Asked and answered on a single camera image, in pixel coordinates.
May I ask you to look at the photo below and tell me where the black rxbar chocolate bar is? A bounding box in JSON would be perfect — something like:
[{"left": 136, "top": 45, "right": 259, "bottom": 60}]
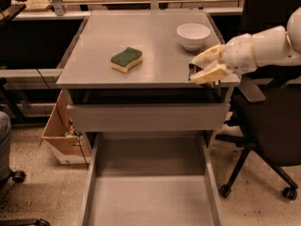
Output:
[{"left": 188, "top": 63, "right": 220, "bottom": 89}]

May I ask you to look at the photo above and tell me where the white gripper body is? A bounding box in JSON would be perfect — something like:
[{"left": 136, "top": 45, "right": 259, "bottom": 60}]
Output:
[{"left": 222, "top": 34, "right": 258, "bottom": 75}]

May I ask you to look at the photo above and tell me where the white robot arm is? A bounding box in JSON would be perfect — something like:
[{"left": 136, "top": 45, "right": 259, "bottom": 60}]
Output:
[{"left": 190, "top": 8, "right": 301, "bottom": 84}]

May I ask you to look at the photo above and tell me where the grey chair at left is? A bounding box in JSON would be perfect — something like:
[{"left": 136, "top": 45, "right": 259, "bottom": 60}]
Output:
[{"left": 0, "top": 112, "right": 50, "bottom": 226}]

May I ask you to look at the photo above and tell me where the black device top left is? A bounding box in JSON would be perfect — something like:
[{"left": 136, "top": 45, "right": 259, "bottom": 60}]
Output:
[{"left": 0, "top": 0, "right": 27, "bottom": 24}]

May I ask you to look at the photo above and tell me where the white ceramic bowl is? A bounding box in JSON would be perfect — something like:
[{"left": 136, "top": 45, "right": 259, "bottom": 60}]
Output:
[{"left": 177, "top": 24, "right": 211, "bottom": 51}]

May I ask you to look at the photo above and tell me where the grey open middle drawer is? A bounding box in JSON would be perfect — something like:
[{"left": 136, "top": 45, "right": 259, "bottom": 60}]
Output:
[{"left": 77, "top": 133, "right": 226, "bottom": 226}]

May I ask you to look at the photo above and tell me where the black cable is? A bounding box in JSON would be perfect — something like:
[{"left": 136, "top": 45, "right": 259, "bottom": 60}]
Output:
[{"left": 36, "top": 68, "right": 90, "bottom": 171}]

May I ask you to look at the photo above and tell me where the cardboard box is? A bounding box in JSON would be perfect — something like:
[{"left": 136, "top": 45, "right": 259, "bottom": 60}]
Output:
[{"left": 41, "top": 92, "right": 90, "bottom": 164}]

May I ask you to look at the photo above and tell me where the green yellow sponge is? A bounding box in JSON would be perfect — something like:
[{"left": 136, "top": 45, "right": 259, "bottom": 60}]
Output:
[{"left": 111, "top": 47, "right": 142, "bottom": 73}]

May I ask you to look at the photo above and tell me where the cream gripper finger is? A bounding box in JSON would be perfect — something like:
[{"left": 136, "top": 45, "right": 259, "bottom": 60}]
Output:
[
  {"left": 190, "top": 61, "right": 232, "bottom": 84},
  {"left": 191, "top": 44, "right": 225, "bottom": 69}
]

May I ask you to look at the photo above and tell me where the grey top drawer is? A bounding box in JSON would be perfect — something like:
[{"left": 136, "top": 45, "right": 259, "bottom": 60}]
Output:
[{"left": 67, "top": 103, "right": 230, "bottom": 133}]

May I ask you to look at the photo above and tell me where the black office chair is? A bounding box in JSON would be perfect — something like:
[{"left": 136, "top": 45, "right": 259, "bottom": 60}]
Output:
[{"left": 216, "top": 0, "right": 301, "bottom": 201}]

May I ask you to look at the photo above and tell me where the grey drawer cabinet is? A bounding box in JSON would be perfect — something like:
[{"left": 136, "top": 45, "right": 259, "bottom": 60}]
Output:
[{"left": 56, "top": 9, "right": 239, "bottom": 143}]

